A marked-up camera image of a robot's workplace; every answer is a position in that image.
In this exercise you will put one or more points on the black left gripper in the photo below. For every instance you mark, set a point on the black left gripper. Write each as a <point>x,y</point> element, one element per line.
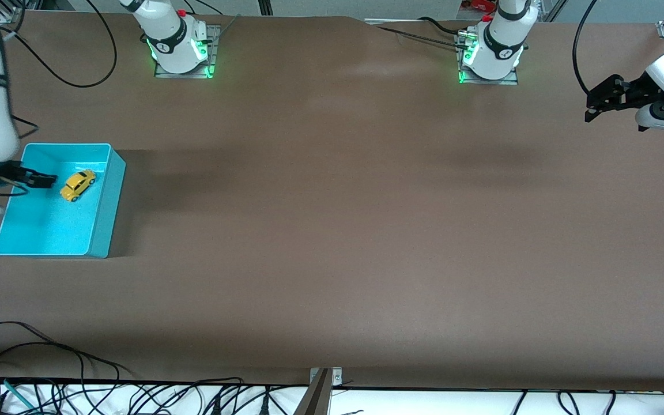
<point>633,91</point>

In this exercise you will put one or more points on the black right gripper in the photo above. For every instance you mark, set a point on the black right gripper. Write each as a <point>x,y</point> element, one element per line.
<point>14,172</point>

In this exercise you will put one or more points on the yellow toy beetle car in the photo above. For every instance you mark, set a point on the yellow toy beetle car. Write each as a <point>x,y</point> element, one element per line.
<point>77,185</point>

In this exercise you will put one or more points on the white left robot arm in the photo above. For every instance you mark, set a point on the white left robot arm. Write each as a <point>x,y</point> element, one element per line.
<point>499,52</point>

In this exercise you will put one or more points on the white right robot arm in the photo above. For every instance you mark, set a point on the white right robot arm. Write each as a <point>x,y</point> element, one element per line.
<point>170,40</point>

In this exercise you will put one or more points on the teal plastic bin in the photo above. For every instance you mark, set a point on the teal plastic bin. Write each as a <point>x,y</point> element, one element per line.
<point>49,225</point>

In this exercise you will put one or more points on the red background object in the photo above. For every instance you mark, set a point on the red background object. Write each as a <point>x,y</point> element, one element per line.
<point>480,5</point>

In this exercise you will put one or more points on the black corrugated conduit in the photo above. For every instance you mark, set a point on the black corrugated conduit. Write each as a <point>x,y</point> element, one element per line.
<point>418,37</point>

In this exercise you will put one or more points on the black power plug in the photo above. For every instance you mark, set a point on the black power plug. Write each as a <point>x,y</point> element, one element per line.
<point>215,407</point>
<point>264,404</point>

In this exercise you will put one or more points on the brown table mat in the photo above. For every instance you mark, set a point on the brown table mat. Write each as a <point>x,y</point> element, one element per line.
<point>332,230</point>

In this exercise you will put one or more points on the grey metal bar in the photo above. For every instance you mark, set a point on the grey metal bar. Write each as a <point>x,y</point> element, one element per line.
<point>314,397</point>

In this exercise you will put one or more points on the grey metal base plate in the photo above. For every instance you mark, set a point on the grey metal base plate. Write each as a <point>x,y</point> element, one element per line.
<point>490,82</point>
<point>217,31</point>

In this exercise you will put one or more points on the dark frame strut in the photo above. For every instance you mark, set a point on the dark frame strut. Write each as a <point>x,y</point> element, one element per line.
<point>264,7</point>

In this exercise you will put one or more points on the silver table bracket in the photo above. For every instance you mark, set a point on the silver table bracket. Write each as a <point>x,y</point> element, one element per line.
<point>336,376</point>

